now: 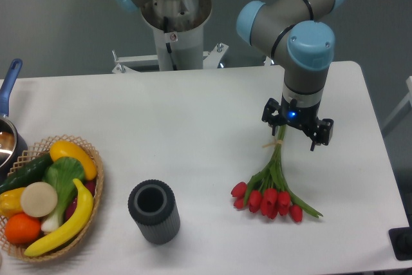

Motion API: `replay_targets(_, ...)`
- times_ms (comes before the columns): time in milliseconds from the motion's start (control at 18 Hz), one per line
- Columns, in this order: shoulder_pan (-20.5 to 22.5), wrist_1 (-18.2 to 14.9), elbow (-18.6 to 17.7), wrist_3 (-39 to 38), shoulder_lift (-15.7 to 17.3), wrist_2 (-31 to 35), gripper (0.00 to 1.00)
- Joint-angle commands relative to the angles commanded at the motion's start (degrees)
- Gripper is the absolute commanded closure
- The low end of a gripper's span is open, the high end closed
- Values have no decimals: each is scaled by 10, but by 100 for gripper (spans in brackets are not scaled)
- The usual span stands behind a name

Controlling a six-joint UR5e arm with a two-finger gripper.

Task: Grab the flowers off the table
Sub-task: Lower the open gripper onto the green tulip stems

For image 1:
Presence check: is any yellow bell pepper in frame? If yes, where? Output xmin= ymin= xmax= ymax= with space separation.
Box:
xmin=0 ymin=187 xmax=25 ymax=218

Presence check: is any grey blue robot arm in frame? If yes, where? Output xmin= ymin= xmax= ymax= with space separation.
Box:
xmin=115 ymin=0 xmax=344 ymax=146

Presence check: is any yellow banana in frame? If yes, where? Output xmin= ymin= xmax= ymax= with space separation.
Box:
xmin=24 ymin=178 xmax=93 ymax=257

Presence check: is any woven wicker basket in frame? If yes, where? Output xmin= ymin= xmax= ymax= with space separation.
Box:
xmin=1 ymin=135 xmax=104 ymax=263

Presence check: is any red tulip bouquet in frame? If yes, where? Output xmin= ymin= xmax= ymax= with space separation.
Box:
xmin=230 ymin=126 xmax=323 ymax=223

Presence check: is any orange fruit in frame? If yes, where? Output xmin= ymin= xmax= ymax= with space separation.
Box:
xmin=5 ymin=213 xmax=41 ymax=244

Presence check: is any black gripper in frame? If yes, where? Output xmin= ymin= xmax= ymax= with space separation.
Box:
xmin=261 ymin=98 xmax=333 ymax=151

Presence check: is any blue handled saucepan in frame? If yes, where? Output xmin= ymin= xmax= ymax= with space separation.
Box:
xmin=1 ymin=59 xmax=27 ymax=183

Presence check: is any white frame at right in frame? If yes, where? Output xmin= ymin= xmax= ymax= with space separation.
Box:
xmin=381 ymin=76 xmax=411 ymax=137

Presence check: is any dark grey ribbed vase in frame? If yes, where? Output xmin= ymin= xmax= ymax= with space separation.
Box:
xmin=127 ymin=179 xmax=180 ymax=245

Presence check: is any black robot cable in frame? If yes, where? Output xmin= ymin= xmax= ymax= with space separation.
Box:
xmin=162 ymin=16 xmax=178 ymax=71

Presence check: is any dark red vegetable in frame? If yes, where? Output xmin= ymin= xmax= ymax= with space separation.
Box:
xmin=64 ymin=180 xmax=96 ymax=222

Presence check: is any green cucumber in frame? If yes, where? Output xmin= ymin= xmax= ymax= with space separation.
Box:
xmin=1 ymin=153 xmax=53 ymax=193

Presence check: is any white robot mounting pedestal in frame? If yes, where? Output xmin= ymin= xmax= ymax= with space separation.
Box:
xmin=111 ymin=0 xmax=230 ymax=75

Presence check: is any green bok choy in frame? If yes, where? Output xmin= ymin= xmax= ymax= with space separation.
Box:
xmin=41 ymin=157 xmax=85 ymax=234

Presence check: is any beige round disc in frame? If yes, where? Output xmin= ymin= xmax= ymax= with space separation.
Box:
xmin=20 ymin=182 xmax=58 ymax=218

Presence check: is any black device at edge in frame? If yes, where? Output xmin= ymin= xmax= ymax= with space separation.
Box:
xmin=388 ymin=227 xmax=411 ymax=261

